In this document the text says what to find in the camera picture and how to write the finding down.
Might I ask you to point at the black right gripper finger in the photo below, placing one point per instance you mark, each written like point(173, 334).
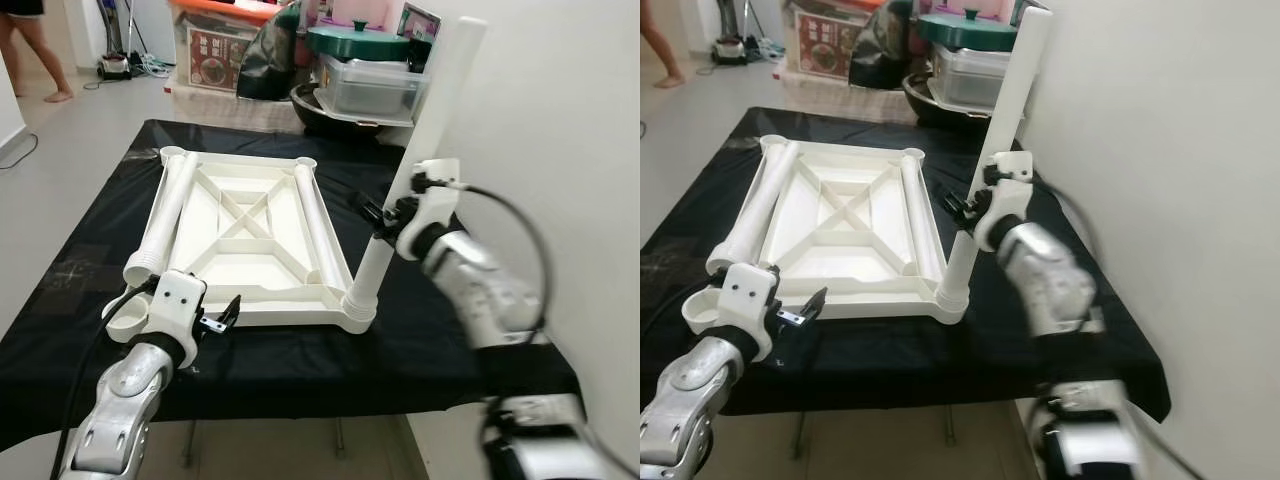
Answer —
point(365, 212)
point(950, 203)

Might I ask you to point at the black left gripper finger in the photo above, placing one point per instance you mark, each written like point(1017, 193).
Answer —
point(815, 304)
point(230, 311)

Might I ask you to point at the white plastic table leg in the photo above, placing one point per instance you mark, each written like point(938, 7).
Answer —
point(922, 215)
point(1015, 90)
point(160, 220)
point(440, 100)
point(750, 210)
point(320, 225)

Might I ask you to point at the white plastic table top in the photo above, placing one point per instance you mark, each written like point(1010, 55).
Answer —
point(850, 255)
point(245, 265)

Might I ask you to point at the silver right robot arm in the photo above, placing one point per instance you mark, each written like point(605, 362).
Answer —
point(1050, 280)
point(480, 285)

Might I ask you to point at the black tablecloth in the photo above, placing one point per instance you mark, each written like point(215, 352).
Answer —
point(300, 370)
point(900, 360)

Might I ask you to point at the black wok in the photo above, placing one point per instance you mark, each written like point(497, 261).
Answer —
point(320, 120)
point(925, 105)

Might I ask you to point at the metal folding table leg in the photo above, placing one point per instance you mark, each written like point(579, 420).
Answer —
point(948, 425)
point(190, 445)
point(340, 440)
point(800, 435)

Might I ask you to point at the clear plastic storage box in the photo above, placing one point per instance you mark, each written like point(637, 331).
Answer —
point(970, 78)
point(370, 90)

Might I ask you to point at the beige cloth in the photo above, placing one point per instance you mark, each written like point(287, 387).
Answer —
point(840, 100)
point(230, 110)

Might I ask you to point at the green round pot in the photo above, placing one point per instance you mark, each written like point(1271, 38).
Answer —
point(965, 32)
point(360, 45)

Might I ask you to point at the orange lid storage box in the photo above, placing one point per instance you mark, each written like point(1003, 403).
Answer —
point(825, 50)
point(210, 60)

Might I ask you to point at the barefoot person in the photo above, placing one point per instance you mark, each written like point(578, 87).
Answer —
point(665, 45)
point(35, 40)

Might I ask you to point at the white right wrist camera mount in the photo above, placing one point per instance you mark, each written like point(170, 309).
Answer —
point(1010, 205)
point(437, 215)

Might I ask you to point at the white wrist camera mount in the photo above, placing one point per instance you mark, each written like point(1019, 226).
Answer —
point(750, 295)
point(1010, 205)
point(437, 215)
point(178, 300)

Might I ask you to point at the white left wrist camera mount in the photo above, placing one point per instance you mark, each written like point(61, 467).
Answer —
point(750, 295)
point(178, 300)

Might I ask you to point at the dark picture frame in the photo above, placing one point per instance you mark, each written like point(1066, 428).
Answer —
point(418, 22)

